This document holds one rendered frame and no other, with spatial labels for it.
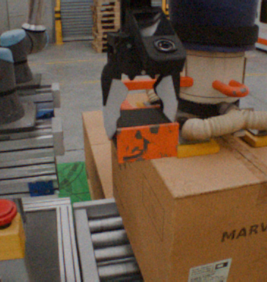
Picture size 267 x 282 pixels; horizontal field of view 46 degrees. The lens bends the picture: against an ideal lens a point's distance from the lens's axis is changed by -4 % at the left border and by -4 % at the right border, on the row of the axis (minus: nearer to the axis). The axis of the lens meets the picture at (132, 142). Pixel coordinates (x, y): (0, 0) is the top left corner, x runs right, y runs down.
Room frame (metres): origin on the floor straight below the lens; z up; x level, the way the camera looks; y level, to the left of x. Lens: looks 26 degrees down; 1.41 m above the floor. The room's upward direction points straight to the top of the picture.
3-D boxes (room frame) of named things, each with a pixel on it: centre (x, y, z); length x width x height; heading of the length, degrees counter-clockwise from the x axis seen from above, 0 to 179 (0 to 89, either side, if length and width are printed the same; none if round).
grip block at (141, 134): (0.44, -0.01, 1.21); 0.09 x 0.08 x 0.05; 104
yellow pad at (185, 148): (0.77, -0.10, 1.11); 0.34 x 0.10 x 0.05; 14
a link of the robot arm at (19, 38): (1.46, 0.54, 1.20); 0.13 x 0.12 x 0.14; 158
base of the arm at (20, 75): (1.45, 0.55, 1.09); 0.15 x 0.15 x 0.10
